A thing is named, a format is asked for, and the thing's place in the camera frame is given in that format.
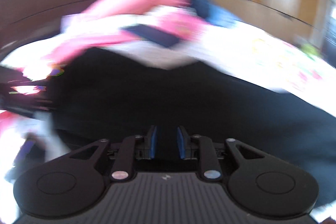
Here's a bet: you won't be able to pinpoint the black pants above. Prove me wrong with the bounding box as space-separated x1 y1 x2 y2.
46 48 335 206

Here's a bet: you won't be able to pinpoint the floral cartoon bed sheet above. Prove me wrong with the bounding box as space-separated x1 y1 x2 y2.
0 3 336 224

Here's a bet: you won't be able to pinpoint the blue folded cloth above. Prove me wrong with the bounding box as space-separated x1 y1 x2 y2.
207 4 242 28

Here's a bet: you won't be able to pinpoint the dark navy jacket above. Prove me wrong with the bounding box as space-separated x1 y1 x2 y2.
190 0 210 20

